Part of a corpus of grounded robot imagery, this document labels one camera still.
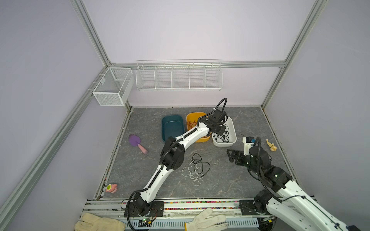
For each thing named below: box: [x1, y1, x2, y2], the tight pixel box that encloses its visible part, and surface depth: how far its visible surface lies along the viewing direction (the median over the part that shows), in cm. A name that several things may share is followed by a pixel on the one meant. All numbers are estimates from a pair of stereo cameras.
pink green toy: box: [105, 183, 118, 193], surface depth 79 cm
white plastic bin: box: [211, 116, 238, 147], surface depth 101 cm
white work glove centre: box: [184, 207, 229, 231], surface depth 72 cm
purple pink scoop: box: [128, 134, 148, 155], surface depth 104 cm
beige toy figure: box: [265, 138, 278, 152], surface depth 96 cm
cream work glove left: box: [74, 212, 127, 231], surface depth 71 cm
